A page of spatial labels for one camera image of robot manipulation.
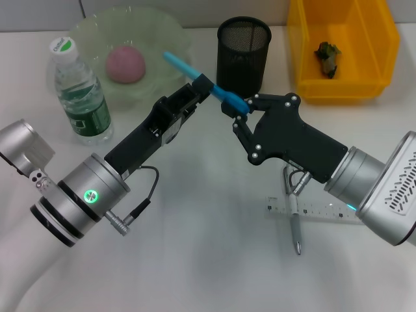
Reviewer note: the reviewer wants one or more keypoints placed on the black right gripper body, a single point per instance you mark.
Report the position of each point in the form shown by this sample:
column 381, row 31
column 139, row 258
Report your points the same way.
column 292, row 136

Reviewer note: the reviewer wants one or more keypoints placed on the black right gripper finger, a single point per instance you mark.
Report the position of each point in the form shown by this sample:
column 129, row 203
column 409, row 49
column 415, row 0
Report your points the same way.
column 266, row 101
column 243, row 133

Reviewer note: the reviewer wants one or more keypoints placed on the green plastic wrapper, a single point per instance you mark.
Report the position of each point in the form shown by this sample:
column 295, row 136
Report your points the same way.
column 328, row 55

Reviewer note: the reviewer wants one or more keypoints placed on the clear bottle green label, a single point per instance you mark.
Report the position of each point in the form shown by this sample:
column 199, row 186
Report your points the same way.
column 84, row 110

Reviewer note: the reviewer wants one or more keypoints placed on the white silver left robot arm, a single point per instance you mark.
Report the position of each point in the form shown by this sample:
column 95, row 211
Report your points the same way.
column 81, row 201

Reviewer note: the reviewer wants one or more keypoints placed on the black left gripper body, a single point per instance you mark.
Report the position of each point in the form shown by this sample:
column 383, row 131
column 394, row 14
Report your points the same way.
column 146, row 136

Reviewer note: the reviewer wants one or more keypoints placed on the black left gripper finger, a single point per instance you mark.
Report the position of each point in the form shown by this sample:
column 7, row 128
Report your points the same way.
column 195, row 100
column 203, row 86

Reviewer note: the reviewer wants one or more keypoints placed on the silver pen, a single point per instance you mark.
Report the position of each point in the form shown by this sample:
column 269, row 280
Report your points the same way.
column 296, row 234

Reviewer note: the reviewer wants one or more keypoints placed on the blue scissors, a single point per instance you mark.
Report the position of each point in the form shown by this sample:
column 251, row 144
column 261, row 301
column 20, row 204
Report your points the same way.
column 227, row 97

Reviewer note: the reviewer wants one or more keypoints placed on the pink peach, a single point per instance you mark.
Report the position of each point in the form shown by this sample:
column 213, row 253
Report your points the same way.
column 125, row 63

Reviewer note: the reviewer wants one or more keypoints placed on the translucent green fruit plate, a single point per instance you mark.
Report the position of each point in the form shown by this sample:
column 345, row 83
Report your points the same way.
column 156, row 42

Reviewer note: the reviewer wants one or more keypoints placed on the yellow plastic bin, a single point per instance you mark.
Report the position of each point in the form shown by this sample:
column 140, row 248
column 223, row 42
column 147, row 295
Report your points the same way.
column 364, row 65

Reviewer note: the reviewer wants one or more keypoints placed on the clear plastic ruler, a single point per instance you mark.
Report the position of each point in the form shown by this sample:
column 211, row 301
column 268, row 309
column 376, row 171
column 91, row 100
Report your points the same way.
column 325, row 211

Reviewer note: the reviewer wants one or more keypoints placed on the black mesh pen holder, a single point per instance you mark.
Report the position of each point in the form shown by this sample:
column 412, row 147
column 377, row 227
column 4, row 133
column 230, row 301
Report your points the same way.
column 242, row 65

